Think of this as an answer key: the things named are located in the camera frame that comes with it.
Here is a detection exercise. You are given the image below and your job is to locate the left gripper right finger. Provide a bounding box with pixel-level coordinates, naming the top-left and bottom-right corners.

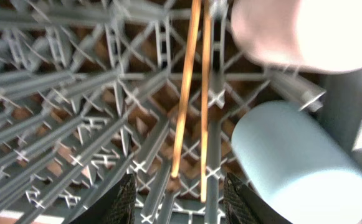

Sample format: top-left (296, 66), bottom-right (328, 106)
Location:
top-left (224, 173), bottom-right (291, 224)

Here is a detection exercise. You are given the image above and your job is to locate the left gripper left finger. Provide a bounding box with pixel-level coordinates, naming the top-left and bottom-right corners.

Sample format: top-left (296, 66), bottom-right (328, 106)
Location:
top-left (70, 174), bottom-right (136, 224)

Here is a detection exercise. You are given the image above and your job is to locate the pink plastic cup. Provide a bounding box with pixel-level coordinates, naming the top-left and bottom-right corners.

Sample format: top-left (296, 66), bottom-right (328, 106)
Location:
top-left (231, 0), bottom-right (362, 74)

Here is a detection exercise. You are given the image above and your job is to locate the wooden chopstick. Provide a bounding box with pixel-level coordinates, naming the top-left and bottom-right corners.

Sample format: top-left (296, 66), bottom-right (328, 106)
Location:
top-left (171, 0), bottom-right (202, 179)
top-left (201, 0), bottom-right (211, 203)

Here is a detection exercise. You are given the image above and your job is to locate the blue plastic cup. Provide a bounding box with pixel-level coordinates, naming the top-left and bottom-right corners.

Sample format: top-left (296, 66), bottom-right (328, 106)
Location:
top-left (231, 101), bottom-right (362, 223)

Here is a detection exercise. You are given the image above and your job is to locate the grey plastic dishwasher rack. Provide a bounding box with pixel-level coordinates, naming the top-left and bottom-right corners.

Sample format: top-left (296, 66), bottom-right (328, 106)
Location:
top-left (0, 0), bottom-right (362, 224)

